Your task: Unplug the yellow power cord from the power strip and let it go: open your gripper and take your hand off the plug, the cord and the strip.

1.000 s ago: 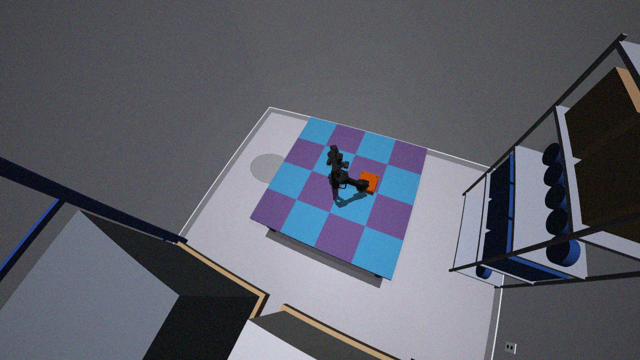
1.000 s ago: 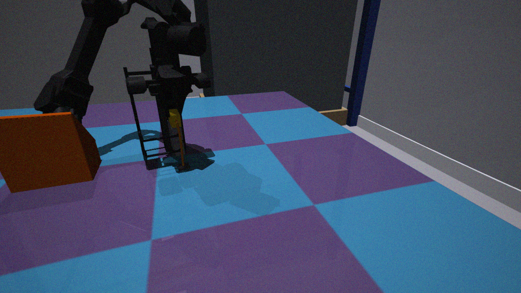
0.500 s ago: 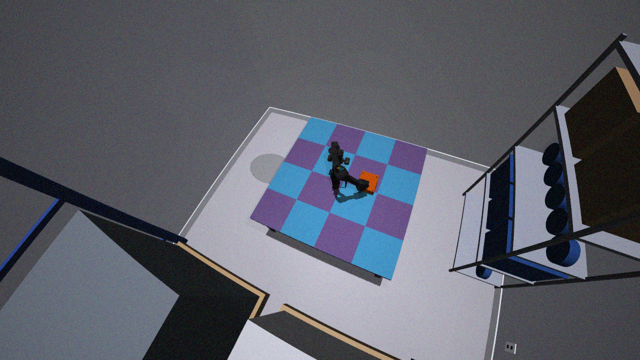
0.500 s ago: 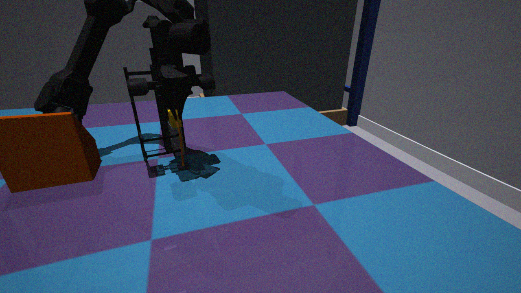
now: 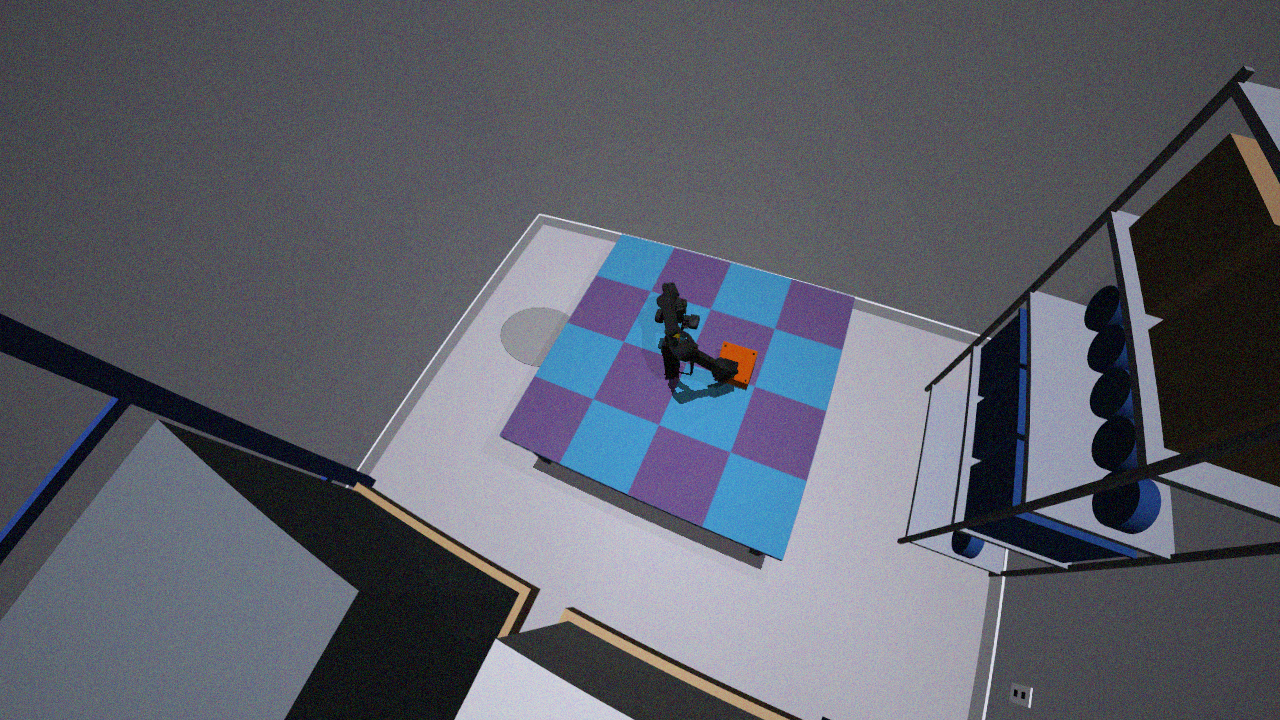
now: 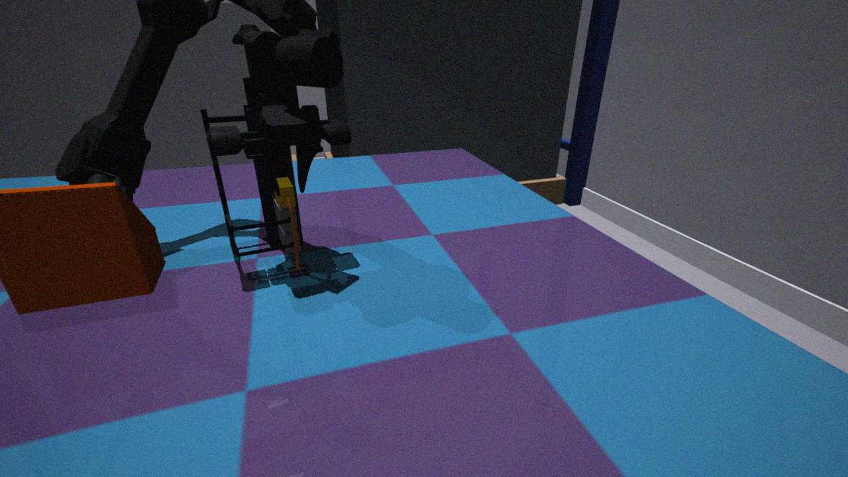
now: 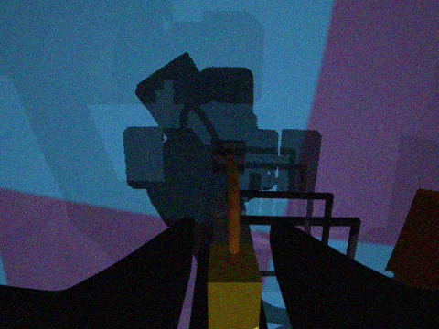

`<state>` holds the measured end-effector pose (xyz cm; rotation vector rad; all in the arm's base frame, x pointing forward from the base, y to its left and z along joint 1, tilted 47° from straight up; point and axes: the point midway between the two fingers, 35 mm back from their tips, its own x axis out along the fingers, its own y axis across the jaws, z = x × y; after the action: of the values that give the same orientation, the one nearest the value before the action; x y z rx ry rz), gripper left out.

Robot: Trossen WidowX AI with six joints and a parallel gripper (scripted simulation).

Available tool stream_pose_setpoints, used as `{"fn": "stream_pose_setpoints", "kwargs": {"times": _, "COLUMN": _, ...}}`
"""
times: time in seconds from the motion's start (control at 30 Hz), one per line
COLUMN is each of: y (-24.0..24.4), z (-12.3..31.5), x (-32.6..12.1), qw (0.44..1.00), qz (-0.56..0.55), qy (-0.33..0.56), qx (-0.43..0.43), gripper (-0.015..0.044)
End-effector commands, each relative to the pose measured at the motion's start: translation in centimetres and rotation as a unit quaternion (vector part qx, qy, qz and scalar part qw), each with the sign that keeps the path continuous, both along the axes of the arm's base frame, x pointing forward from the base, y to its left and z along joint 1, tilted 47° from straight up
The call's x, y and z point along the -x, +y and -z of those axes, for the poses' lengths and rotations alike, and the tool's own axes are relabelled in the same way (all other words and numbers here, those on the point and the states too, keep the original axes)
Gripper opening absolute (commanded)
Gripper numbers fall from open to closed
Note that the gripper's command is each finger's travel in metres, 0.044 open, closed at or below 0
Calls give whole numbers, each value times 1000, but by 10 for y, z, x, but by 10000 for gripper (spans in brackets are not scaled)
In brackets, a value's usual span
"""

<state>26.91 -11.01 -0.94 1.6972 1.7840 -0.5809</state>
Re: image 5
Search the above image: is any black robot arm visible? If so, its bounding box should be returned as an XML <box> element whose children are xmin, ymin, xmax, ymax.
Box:
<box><xmin>657</xmin><ymin>282</ymin><xmax>739</xmax><ymax>383</ymax></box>

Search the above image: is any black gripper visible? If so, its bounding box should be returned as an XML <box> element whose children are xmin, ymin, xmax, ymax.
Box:
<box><xmin>655</xmin><ymin>307</ymin><xmax>700</xmax><ymax>331</ymax></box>

